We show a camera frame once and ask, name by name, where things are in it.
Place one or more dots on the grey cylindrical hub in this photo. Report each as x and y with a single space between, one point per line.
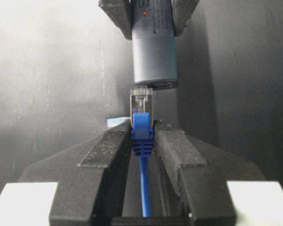
153 36

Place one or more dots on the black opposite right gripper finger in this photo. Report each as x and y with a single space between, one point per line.
120 13
182 11

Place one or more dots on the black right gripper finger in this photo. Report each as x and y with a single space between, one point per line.
199 171
91 179

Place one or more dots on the light blue tape piece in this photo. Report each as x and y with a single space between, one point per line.
113 122

